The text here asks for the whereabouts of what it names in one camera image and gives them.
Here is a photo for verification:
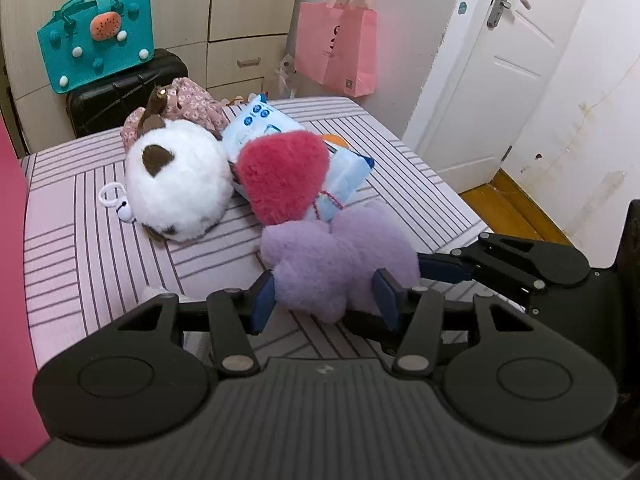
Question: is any white crumpled plastic bag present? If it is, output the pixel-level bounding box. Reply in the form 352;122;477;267
276;52;301;97

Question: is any black hard suitcase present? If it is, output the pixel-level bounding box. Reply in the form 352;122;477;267
66;48;190;139

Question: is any red strawberry plush toy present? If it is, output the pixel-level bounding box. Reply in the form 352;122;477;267
236;130;332;226

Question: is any purple plush toy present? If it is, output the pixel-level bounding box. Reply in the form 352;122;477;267
260;199;422;325

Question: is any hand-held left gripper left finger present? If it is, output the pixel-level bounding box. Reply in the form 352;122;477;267
117;270;277;377

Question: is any small white bell charm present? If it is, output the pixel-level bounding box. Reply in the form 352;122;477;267
98;182;138;223

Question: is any teal felt tote bag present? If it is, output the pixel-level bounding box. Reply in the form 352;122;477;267
36;0;153;95

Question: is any striped pink bed sheet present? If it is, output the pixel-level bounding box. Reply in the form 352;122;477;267
19;96;526;376

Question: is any pink paper shopping bag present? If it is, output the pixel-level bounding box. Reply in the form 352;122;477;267
293;0;378;98

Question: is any blue white soft packet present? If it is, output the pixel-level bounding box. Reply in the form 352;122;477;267
220;92;376;223

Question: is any pink cardboard box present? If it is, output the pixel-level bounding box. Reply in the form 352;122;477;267
0;125;51;461

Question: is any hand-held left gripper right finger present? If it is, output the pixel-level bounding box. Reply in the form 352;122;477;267
372;267;536;377

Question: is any beige wardrobe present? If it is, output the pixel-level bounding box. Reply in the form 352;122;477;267
0;0;306;156

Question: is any white door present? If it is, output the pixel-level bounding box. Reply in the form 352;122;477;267
402;0;596;171

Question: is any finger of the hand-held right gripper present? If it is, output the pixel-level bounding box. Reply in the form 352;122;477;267
417;232;592;302
344;309;476;357

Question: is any white round cat plush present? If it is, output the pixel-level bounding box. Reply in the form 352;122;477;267
124;119;235;246

